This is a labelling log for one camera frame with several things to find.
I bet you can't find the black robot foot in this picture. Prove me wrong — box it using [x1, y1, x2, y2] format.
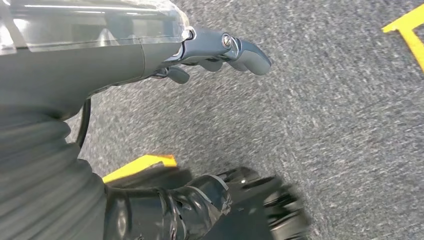
[185, 166, 311, 240]

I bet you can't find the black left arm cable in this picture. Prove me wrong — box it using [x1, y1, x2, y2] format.
[75, 97, 93, 149]

